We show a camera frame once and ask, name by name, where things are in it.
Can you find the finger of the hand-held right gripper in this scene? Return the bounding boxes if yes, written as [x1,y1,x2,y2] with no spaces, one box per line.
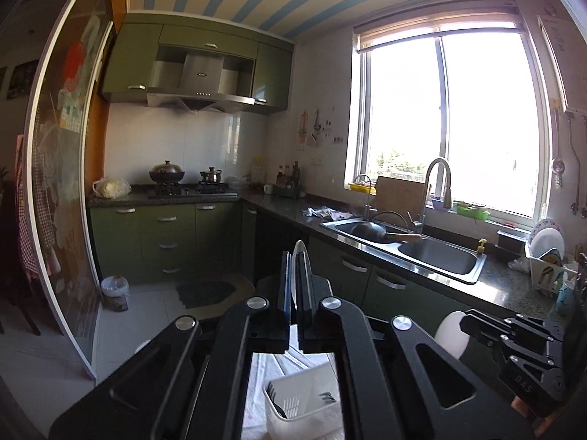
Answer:
[461,309,564,342]
[460,323,520,377]

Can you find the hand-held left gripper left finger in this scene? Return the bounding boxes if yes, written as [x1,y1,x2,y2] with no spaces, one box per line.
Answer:
[50,251,294,440]

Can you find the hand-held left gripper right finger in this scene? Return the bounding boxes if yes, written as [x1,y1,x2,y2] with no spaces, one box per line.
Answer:
[296,253,528,440]

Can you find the white spoon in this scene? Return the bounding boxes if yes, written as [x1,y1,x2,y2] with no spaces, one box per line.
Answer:
[292,239,313,285]
[435,311,471,359]

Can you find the white utensil holder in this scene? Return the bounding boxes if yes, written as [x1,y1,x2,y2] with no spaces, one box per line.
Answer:
[262,360,346,440]

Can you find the white dish rack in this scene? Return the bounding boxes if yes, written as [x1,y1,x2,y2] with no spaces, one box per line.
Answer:
[525,241,579,297]

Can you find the teal cup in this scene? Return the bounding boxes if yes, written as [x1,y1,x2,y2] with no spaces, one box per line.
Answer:
[557,282,577,315]

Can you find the yellow patterned plate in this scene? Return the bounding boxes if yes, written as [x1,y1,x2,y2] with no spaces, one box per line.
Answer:
[539,247,563,286]

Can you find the dark rectangular box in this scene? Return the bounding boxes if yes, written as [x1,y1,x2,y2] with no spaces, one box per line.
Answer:
[496,229,528,256]

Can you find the dark floor mat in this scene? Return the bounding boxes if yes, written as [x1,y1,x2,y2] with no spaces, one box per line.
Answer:
[175,279,236,309]

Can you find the steel double sink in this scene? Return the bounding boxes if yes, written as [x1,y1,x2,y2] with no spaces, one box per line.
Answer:
[321,217,488,285]

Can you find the crumpled rag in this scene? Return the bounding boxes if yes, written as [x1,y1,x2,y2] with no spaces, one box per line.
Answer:
[301,206,363,221]

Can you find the white plate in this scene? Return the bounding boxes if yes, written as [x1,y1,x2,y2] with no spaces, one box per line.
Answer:
[527,219,565,267]

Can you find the green basin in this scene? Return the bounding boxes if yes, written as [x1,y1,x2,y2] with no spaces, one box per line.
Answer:
[455,202,491,221]

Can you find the white floral tablecloth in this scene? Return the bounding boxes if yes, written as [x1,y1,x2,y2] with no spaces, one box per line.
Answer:
[242,352,346,440]

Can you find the row of sauce bottles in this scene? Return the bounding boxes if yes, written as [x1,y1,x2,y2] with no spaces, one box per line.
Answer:
[275,161,304,191]

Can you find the small steel faucet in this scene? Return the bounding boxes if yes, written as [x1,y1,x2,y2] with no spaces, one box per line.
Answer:
[355,174,373,221]

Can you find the wooden cutting board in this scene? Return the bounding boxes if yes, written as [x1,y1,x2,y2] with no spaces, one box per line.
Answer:
[375,175,432,214]

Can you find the black gas stove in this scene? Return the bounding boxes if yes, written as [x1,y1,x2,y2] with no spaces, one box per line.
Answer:
[147,182,230,199]

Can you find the green lower cabinets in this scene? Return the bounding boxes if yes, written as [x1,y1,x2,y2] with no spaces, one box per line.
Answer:
[89,199,471,331]

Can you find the green cabinets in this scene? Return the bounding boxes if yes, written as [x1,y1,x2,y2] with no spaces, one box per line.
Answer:
[101,13,295,116]
[89,199,471,331]

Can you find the tall steel faucet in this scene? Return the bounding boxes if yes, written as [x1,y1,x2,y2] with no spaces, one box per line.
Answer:
[409,158,453,240]

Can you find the hanging ladles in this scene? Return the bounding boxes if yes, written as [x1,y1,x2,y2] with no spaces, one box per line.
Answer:
[569,114,587,219]

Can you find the black wok with lid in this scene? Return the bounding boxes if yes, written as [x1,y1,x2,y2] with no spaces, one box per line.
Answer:
[149,160,186,184]

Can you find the kitchen window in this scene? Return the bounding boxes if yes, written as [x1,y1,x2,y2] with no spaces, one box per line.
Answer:
[352,8,558,231]

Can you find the white plastic bag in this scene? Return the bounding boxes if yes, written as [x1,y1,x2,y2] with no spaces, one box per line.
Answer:
[92,178,132,201]

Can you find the steel range hood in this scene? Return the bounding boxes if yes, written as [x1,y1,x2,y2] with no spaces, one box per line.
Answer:
[147,45,256,113]

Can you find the sliding glass door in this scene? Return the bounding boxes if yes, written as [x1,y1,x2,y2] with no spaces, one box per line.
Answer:
[23,0,116,382]

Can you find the dark wooden chair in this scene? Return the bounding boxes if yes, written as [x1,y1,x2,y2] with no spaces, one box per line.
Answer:
[0,220,43,336]

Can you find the red checked apron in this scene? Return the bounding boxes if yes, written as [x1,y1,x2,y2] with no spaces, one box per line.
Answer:
[14,134,49,281]

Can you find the green upper cabinets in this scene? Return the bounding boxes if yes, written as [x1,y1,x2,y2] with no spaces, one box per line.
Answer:
[101,13,295,116]

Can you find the black wok with wooden handle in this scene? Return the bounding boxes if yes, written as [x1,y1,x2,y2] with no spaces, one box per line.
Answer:
[351,221,423,245]

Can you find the wall stickers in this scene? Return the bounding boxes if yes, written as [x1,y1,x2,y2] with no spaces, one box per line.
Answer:
[296,109,336,150]

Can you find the dark wall picture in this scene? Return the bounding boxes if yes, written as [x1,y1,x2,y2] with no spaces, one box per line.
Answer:
[6,59,40,100]

